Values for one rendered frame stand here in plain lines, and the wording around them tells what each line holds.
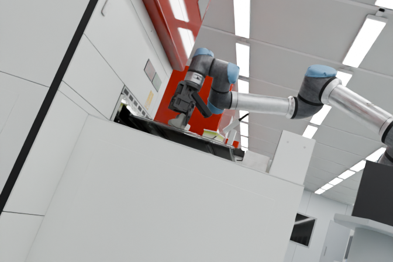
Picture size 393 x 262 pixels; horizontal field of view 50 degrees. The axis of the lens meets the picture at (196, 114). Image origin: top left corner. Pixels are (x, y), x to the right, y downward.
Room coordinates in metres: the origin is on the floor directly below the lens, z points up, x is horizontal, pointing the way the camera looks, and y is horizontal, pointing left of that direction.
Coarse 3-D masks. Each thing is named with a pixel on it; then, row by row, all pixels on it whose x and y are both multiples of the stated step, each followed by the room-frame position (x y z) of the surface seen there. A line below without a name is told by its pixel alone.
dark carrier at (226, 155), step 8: (144, 128) 1.57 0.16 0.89; (160, 128) 1.45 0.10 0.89; (168, 136) 1.56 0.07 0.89; (176, 136) 1.50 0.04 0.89; (184, 136) 1.44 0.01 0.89; (184, 144) 1.61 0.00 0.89; (192, 144) 1.54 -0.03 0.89; (200, 144) 1.48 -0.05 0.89; (208, 152) 1.58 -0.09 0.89; (216, 152) 1.52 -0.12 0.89; (224, 152) 1.46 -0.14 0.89
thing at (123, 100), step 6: (120, 96) 1.36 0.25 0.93; (120, 102) 1.36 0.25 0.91; (126, 102) 1.40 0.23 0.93; (114, 108) 1.36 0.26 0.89; (120, 108) 1.37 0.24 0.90; (126, 108) 1.44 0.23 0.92; (132, 108) 1.47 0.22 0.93; (114, 114) 1.36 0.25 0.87; (138, 114) 1.55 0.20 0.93; (114, 120) 1.36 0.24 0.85; (120, 120) 1.42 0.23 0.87
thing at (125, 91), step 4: (124, 88) 1.36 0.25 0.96; (124, 92) 1.37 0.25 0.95; (128, 92) 1.41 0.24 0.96; (128, 96) 1.42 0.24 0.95; (132, 96) 1.46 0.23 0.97; (132, 100) 1.47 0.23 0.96; (136, 100) 1.51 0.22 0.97; (136, 104) 1.52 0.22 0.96; (136, 108) 1.54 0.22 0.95; (140, 108) 1.58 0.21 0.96; (140, 112) 1.60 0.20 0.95; (144, 112) 1.64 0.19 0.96; (144, 116) 1.66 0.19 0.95; (148, 116) 1.70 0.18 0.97
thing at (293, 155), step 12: (288, 132) 1.15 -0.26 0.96; (288, 144) 1.14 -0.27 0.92; (300, 144) 1.14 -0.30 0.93; (312, 144) 1.13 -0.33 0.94; (276, 156) 1.15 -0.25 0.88; (288, 156) 1.14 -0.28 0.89; (300, 156) 1.14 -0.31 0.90; (276, 168) 1.15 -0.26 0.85; (288, 168) 1.14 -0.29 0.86; (300, 168) 1.13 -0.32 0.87; (300, 180) 1.13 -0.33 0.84
